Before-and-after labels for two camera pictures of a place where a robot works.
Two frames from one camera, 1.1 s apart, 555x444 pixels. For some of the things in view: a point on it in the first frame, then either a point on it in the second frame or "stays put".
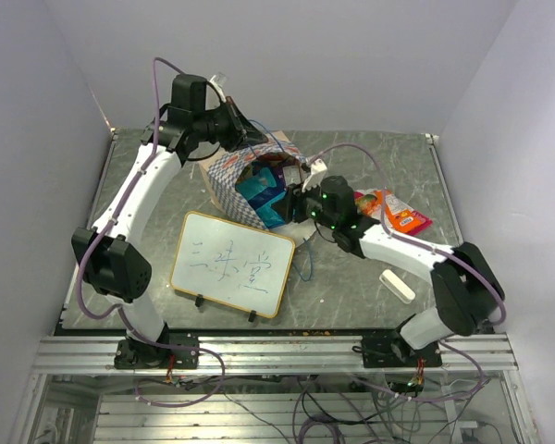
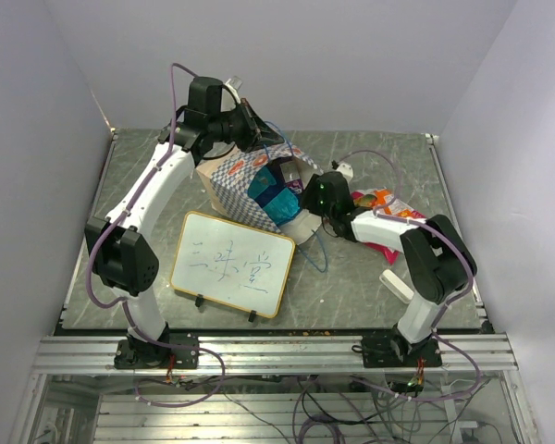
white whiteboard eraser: x=397 y=286 stays put
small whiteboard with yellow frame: x=231 y=264 stays put
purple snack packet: x=275 y=162 → x=289 y=171
